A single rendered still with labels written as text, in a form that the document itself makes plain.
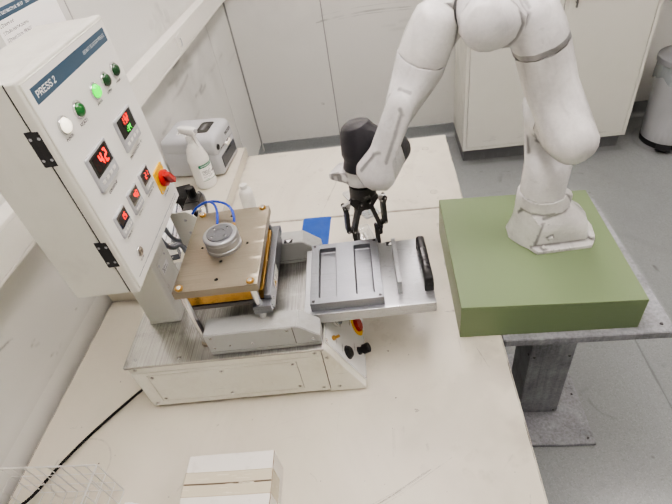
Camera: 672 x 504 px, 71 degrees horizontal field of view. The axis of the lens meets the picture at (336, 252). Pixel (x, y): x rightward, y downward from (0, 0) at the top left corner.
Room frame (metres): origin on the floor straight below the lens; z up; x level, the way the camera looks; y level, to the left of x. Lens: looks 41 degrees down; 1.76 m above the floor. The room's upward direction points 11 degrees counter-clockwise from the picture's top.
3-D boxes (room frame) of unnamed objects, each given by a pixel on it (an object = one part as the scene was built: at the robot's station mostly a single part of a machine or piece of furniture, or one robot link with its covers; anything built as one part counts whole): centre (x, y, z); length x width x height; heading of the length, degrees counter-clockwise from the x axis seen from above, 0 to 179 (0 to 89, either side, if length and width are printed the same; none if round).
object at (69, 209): (0.86, 0.42, 1.25); 0.33 x 0.16 x 0.64; 174
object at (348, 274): (0.81, -0.01, 0.98); 0.20 x 0.17 x 0.03; 174
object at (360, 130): (1.08, -0.15, 1.15); 0.18 x 0.10 x 0.13; 59
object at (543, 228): (0.95, -0.59, 0.93); 0.22 x 0.19 x 0.14; 77
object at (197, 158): (1.66, 0.45, 0.92); 0.09 x 0.08 x 0.25; 55
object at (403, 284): (0.81, -0.06, 0.97); 0.30 x 0.22 x 0.08; 84
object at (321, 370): (0.86, 0.23, 0.84); 0.53 x 0.37 x 0.17; 84
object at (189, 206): (1.07, 0.35, 1.05); 0.15 x 0.05 x 0.15; 174
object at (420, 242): (0.79, -0.20, 0.99); 0.15 x 0.02 x 0.04; 174
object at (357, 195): (1.10, -0.11, 0.99); 0.08 x 0.08 x 0.09
